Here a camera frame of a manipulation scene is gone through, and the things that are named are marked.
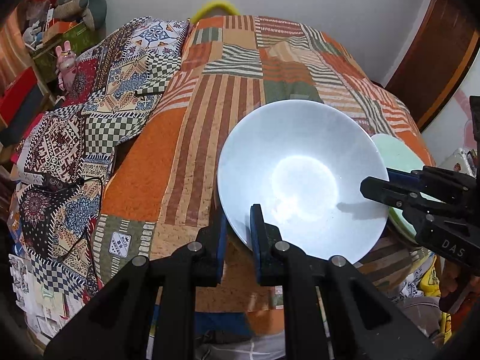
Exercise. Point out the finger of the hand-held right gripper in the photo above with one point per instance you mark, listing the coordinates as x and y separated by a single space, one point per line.
378 189
442 183

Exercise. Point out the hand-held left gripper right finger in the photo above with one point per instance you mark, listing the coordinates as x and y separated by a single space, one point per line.
256 232

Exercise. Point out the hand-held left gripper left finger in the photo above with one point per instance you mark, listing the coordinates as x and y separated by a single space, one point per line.
222 240

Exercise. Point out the mint green plate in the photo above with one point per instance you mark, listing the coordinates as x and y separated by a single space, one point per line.
397 153

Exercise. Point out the white bowl with dark spots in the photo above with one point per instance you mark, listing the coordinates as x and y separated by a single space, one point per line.
300 138

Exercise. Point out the white printed packet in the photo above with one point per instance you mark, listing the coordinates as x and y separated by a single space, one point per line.
455 162

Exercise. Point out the yellow printed cloth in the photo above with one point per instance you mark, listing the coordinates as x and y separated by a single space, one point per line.
427 281

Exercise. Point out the blue cloth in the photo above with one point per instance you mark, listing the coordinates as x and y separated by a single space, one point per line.
225 324

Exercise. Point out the orange patchwork bedspread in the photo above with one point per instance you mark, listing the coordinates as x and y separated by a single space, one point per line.
180 138

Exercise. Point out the brown wooden door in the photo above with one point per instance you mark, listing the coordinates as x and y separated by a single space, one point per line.
438 56

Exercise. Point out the patterned checkered quilt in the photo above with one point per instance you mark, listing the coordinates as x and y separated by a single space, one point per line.
112 82

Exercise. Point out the yellow round object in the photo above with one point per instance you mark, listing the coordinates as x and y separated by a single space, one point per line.
213 5

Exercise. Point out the dark blue box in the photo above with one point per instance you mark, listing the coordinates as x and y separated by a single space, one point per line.
26 112

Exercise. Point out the pink rabbit figurine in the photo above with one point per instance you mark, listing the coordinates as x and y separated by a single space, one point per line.
66 63

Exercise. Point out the green box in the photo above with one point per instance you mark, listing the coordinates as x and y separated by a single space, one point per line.
80 39

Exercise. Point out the red box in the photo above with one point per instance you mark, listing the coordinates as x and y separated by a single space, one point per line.
15 93

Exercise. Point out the orange box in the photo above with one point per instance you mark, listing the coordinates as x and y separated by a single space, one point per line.
62 27

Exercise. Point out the grey stuffed toy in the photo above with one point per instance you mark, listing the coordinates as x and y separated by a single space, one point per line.
82 0

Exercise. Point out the brown curtain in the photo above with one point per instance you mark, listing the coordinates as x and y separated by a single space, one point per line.
11 45

